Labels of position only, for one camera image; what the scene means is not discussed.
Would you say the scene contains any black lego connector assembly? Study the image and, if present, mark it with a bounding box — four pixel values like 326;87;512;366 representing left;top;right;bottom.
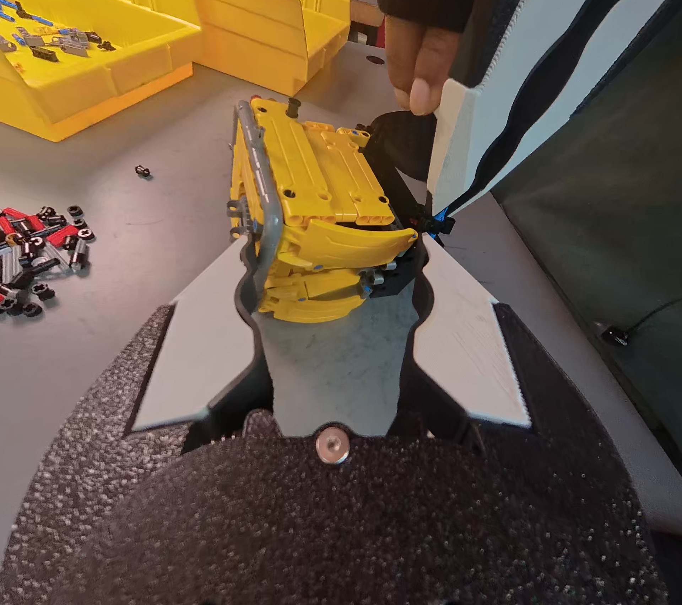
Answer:
420;204;457;244

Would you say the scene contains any person's right hand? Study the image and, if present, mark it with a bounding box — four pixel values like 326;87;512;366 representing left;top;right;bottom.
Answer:
384;14;463;117

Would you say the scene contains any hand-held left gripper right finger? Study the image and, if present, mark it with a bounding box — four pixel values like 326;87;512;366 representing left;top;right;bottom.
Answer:
401;236;533;429

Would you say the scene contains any pile of small lego pins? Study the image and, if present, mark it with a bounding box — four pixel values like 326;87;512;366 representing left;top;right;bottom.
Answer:
0;203;98;319

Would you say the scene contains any yellow lego vehicle model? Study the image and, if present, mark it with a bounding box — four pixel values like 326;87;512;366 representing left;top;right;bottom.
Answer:
226;96;428;324

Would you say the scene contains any pile of mixed lego parts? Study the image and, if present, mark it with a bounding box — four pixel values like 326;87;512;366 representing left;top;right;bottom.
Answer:
0;0;118;63

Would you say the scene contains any black clip microphone cable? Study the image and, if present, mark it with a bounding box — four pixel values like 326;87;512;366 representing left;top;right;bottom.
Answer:
593;296;682;348

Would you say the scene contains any yellow divided parts bin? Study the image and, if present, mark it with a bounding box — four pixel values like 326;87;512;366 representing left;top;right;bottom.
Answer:
0;0;204;143

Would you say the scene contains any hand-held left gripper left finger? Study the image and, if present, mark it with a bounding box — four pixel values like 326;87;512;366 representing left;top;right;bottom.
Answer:
131;236;267;431

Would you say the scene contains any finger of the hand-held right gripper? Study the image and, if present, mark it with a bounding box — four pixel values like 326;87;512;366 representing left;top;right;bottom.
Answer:
426;0;609;221
450;0;671;221

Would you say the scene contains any yellow plastic bin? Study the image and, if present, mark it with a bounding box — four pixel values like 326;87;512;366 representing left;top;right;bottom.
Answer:
178;0;352;97

